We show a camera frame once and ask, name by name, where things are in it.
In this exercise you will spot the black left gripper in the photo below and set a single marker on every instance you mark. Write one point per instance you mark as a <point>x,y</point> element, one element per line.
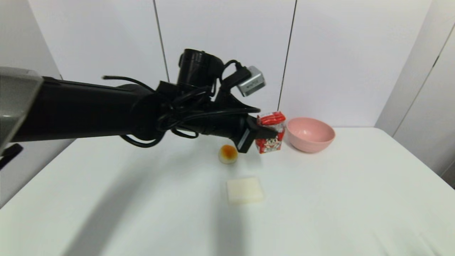
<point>222,122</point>

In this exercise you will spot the red milk carton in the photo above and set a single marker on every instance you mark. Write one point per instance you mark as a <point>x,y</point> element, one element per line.
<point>272,144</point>

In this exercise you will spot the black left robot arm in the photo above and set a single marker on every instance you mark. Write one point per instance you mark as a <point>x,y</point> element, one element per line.
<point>81,108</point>

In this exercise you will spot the orange topped round bun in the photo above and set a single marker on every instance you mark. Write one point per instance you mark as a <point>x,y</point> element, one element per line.
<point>227,155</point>

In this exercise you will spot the pink bowl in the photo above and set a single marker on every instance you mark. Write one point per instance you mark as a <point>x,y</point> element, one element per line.
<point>310,135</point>

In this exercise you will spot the white square block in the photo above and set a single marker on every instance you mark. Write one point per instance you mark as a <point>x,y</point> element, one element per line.
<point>245,190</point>

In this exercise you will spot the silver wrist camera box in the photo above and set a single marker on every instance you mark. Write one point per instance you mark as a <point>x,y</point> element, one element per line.
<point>251,81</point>

